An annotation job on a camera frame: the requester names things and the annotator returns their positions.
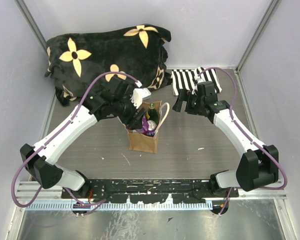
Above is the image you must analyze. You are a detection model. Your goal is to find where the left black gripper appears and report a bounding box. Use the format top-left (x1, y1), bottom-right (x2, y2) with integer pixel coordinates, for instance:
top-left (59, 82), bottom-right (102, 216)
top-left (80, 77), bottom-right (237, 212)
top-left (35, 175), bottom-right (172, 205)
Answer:
top-left (112, 92), bottom-right (147, 130)

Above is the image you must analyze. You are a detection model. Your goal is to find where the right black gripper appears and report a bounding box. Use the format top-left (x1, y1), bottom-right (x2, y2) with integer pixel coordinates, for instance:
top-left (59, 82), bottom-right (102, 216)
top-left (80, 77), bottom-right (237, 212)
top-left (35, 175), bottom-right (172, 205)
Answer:
top-left (173, 88), bottom-right (205, 116)

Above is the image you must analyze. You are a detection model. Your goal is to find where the purple soda can front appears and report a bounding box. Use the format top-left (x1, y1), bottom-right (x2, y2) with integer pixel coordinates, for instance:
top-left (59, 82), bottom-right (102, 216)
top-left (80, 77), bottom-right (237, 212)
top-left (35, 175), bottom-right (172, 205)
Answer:
top-left (136, 116), bottom-right (149, 134)

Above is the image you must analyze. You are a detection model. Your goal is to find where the purple Fanta can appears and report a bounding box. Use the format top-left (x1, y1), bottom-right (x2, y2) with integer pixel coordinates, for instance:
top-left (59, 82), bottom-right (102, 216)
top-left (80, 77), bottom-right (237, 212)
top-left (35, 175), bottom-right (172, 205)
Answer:
top-left (145, 120), bottom-right (157, 137)

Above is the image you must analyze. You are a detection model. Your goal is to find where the brown canvas tote bag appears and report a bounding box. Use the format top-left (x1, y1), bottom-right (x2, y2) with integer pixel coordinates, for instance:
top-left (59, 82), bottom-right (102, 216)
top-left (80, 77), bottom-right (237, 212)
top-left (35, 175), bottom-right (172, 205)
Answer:
top-left (126, 101), bottom-right (170, 153)

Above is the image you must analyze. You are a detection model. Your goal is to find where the green glass bottle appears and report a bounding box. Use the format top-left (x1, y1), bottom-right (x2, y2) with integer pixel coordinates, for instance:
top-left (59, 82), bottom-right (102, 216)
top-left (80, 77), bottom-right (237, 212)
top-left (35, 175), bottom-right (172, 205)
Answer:
top-left (146, 102), bottom-right (160, 125)

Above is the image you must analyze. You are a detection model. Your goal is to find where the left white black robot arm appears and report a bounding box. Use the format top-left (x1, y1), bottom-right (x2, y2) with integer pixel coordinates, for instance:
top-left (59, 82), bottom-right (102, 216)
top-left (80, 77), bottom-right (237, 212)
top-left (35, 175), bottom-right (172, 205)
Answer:
top-left (20, 77), bottom-right (151, 198)

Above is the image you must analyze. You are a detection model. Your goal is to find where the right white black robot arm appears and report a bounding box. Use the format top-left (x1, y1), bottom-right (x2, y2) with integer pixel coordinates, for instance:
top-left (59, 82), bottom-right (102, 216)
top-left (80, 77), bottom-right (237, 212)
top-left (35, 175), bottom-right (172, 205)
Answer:
top-left (172, 81), bottom-right (279, 197)

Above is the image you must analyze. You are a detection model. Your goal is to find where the black white striped cloth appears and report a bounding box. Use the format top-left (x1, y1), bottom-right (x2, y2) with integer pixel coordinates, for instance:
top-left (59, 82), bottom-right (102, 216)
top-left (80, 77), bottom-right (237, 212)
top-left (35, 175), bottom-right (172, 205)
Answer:
top-left (171, 67), bottom-right (222, 96)

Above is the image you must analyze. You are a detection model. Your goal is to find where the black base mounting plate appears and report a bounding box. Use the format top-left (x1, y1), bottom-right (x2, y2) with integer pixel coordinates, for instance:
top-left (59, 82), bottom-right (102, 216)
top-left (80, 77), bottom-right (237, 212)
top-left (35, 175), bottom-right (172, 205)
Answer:
top-left (61, 177), bottom-right (240, 205)

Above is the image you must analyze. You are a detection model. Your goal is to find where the black floral plush blanket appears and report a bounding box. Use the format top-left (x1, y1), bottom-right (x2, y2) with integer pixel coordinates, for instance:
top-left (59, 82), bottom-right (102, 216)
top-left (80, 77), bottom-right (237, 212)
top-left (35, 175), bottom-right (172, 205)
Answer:
top-left (44, 24), bottom-right (172, 106)

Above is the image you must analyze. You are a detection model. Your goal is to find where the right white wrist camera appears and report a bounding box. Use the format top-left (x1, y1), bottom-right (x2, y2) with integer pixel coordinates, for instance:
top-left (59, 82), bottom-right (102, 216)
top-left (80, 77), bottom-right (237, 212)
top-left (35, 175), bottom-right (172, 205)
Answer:
top-left (193, 76), bottom-right (206, 87)

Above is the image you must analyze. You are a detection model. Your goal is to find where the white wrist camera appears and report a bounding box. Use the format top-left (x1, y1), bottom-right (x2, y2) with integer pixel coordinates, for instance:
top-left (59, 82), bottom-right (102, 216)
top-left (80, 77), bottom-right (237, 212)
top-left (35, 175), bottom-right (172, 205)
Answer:
top-left (193, 76), bottom-right (206, 87)
top-left (130, 80), bottom-right (152, 109)

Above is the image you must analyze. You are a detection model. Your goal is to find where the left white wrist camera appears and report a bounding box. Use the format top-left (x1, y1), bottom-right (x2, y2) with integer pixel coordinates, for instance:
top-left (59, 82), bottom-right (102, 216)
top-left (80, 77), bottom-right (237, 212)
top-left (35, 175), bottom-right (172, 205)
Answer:
top-left (130, 80), bottom-right (152, 109)

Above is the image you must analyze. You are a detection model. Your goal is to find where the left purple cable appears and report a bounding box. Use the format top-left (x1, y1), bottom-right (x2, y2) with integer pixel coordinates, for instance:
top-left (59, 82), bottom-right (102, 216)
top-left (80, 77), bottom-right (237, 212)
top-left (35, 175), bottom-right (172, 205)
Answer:
top-left (11, 71), bottom-right (142, 216)

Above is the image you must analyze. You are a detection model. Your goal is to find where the purple cable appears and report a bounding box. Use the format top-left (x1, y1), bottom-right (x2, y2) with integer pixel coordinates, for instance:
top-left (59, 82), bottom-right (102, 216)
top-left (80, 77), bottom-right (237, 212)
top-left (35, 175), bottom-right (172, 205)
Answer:
top-left (11, 71), bottom-right (142, 216)
top-left (196, 66), bottom-right (288, 216)

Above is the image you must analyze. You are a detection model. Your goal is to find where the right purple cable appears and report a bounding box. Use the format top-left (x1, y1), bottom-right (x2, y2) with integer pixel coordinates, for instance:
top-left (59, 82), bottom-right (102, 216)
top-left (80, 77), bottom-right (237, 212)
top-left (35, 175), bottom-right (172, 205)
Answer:
top-left (196, 66), bottom-right (288, 216)

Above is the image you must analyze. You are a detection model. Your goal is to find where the slotted cable duct rail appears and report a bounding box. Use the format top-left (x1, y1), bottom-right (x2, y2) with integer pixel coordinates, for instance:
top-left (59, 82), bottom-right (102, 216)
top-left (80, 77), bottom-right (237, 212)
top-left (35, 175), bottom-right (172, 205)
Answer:
top-left (25, 200), bottom-right (213, 211)

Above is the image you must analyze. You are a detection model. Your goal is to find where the right aluminium frame post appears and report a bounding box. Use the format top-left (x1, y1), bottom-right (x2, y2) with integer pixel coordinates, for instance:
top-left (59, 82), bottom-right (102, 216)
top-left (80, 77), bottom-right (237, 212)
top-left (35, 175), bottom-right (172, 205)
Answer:
top-left (235, 0), bottom-right (281, 74)

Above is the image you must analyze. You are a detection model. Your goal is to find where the aluminium frame post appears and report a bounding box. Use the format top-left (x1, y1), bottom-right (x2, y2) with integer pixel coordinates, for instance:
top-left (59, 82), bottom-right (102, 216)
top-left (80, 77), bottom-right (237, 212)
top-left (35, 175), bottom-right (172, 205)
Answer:
top-left (14, 0), bottom-right (46, 51)
top-left (235, 0), bottom-right (281, 74)

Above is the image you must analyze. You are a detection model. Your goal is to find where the left aluminium frame post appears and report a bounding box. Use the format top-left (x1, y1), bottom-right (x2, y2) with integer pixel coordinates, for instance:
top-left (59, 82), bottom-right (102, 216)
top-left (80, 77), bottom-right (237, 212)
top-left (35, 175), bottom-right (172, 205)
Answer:
top-left (14, 0), bottom-right (46, 51)

